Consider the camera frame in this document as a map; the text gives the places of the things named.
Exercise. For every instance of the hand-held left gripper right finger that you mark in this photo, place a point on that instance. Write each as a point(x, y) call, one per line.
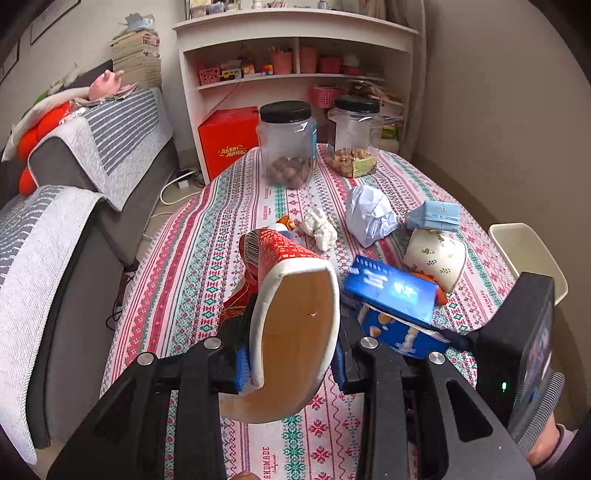
point(340, 371)

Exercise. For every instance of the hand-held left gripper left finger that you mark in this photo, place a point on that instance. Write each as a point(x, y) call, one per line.
point(242, 371)

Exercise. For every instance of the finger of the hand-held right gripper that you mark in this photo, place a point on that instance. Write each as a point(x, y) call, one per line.
point(464, 341)

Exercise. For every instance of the red paper noodle cup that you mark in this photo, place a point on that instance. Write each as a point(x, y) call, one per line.
point(295, 314)

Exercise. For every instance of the white leaf print paper cup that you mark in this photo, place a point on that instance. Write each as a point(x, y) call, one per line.
point(436, 258)

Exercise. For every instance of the blue snack box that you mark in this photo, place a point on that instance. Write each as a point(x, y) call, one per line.
point(392, 290)

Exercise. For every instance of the white plastic bin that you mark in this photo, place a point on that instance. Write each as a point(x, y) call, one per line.
point(521, 249)

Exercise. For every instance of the white paper ball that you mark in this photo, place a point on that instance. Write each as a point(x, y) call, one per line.
point(369, 214)

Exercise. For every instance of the person's right hand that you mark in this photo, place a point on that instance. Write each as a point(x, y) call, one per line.
point(545, 443)

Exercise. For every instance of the orange peel piece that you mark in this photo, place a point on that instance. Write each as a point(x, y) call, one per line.
point(438, 295)
point(286, 222)

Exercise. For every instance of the red snack wrapper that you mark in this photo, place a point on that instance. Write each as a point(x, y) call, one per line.
point(235, 304)

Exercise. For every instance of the light blue carton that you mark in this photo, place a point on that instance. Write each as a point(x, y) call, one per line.
point(436, 214)

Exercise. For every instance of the crumpled white tissue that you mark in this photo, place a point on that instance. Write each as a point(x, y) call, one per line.
point(318, 226)

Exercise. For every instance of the dark grey sofa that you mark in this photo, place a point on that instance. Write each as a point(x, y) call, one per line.
point(69, 286)

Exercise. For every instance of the white power strip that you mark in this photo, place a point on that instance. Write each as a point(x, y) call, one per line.
point(183, 179)

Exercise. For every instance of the plastic jar with yellow label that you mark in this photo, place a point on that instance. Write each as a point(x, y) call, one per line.
point(355, 138)

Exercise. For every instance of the plastic jar with dark nuts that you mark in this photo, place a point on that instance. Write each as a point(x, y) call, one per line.
point(286, 143)

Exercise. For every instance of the red cardboard box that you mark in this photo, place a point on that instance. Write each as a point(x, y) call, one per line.
point(226, 138)

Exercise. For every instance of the grey striped sofa cover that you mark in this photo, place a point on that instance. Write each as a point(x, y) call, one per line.
point(32, 258)
point(124, 134)

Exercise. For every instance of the pink plastic basket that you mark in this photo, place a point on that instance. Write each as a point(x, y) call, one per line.
point(209, 75)
point(329, 65)
point(323, 96)

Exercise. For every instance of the orange cushion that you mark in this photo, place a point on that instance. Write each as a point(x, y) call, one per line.
point(39, 134)

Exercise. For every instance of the pink plush toy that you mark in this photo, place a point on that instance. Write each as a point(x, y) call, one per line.
point(102, 85)

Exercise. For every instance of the stack of books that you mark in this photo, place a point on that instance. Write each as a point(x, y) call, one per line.
point(136, 55)

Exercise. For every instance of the white bookshelf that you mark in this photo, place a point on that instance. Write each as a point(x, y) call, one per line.
point(295, 27)

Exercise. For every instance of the dark picture frame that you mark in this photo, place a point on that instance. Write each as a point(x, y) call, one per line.
point(51, 18)

